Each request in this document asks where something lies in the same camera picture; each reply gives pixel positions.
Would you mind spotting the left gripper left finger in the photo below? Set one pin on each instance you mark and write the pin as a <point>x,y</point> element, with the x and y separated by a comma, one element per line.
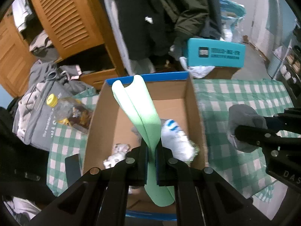
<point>132,171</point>

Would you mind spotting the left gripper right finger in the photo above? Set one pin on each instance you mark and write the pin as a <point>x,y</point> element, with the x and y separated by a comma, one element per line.
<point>173,172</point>

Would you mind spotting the white printed sock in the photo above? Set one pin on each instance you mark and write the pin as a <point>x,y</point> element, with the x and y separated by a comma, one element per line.
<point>118,154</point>

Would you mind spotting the white blue striped sock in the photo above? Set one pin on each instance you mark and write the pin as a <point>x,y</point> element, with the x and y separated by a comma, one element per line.
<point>174,138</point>

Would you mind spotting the grey sock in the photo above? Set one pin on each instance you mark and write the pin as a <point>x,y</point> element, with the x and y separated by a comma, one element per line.
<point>241,114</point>

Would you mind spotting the grey fleece garment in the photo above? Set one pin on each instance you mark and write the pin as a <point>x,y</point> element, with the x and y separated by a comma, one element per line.
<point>133,189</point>

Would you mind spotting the green sparkly knit cloth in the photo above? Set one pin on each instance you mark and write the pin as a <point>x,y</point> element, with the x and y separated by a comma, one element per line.
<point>191,152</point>

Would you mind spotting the black phone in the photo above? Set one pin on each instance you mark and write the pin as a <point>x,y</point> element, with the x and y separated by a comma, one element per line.
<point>73,169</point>

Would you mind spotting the shoe rack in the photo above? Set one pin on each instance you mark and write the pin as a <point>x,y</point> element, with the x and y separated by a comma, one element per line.
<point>288,71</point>

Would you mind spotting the blue cardboard box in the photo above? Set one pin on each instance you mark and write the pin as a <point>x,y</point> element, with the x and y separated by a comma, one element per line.
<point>157,107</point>

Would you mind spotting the light blue trash bin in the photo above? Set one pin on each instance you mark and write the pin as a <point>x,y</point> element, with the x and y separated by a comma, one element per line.
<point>273,66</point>

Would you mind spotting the green checkered tablecloth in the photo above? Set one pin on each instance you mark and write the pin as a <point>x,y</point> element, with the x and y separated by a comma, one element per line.
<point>245,171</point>

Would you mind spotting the yellow cap plastic bottle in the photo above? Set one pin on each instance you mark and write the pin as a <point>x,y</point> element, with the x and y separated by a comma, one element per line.
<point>70,111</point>

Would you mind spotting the white plastic bag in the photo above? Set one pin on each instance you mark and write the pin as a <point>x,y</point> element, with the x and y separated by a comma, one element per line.
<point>197,72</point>

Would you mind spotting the grey tote bag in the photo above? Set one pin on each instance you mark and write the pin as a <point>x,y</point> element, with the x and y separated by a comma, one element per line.
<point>34,122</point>

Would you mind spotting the teal shoe box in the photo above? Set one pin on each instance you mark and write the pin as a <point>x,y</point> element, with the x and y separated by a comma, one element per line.
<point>218,53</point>

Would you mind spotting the navy hanging jacket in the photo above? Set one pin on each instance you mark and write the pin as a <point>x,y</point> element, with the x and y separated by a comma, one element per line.
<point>213,27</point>

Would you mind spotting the grey clothes pile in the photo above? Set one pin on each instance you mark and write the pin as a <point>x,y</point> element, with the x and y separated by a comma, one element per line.
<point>45,68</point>

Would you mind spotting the blue clear plastic bag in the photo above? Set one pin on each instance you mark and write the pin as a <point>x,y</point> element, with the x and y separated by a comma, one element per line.
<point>232,14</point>

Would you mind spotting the black hanging coat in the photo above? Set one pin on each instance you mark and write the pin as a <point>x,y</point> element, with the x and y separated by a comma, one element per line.
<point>146,28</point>

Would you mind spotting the wooden louvered wardrobe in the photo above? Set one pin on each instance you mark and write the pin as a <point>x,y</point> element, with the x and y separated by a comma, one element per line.
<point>73,26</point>

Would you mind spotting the olive hanging jacket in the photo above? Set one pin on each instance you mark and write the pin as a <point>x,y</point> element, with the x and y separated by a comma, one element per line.
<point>188,16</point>

